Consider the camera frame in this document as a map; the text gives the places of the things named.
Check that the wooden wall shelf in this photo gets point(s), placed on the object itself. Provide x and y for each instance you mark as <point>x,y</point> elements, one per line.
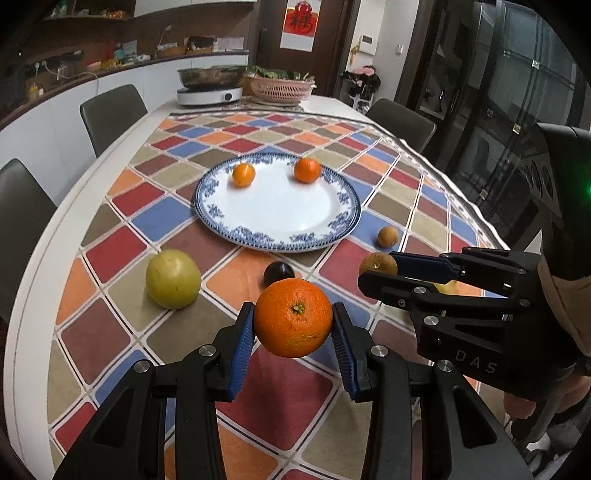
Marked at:
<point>69,27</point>

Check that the rack with pink item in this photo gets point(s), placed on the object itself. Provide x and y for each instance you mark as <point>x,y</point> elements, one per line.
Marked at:
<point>362,83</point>

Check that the dark wooden door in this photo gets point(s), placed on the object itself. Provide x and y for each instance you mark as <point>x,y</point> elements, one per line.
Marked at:
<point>337,50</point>

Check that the dark plum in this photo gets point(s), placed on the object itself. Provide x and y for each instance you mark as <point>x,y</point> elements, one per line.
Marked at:
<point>276,271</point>

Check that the orange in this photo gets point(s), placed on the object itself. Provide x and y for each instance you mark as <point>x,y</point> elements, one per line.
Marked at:
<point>243,175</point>
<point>307,170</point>
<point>293,318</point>

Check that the blue and white plate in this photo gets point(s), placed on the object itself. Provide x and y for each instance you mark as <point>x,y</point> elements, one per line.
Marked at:
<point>281,207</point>

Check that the pink plastic basket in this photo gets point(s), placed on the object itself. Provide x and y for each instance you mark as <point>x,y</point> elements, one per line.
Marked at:
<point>277,90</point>

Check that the person's right hand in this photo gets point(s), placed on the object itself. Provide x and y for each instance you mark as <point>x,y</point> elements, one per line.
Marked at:
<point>572,309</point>

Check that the grey dining chair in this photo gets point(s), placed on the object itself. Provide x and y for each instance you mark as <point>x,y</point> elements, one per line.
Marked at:
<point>111,115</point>
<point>23,207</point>
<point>401,122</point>

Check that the metal pot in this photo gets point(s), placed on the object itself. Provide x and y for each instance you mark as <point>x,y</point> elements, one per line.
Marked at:
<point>210,76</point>

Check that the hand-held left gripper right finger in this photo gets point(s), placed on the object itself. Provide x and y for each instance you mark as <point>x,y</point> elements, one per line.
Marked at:
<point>344,353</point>

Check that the colourful checked tablecloth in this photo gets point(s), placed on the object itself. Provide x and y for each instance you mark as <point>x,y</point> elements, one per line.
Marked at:
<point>138,198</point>

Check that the white induction cooker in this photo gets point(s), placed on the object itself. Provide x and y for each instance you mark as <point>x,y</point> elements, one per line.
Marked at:
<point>207,97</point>

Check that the yellow bottle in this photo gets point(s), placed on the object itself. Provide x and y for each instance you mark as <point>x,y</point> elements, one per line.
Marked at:
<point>34,91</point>

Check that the yellow-green pear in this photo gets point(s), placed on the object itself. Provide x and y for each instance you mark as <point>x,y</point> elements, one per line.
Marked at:
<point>447,288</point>
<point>173,279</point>

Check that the red wall poster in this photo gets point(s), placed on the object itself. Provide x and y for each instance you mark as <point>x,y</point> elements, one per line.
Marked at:
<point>300,23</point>

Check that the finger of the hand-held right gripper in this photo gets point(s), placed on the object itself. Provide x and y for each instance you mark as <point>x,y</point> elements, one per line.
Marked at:
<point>383,286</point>
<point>420,265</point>

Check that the white intercom panel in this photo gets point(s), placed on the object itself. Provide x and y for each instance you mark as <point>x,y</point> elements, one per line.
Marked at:
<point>366,44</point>

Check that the white upper cabinets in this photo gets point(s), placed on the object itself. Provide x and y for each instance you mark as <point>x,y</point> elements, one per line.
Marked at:
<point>194,7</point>

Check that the brown kiwi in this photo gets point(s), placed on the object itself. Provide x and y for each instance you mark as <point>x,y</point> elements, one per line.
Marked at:
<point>376,263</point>
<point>388,237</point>

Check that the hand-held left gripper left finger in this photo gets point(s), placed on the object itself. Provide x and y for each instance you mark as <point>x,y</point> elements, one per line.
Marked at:
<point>242,344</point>

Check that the counter with white cabinets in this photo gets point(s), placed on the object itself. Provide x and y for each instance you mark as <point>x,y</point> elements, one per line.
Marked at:
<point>51,120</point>

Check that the glass sliding door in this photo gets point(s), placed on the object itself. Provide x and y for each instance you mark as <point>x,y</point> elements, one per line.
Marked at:
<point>489,83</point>

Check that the leafy greens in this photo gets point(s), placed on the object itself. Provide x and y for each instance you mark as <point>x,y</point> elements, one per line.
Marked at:
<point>277,73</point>

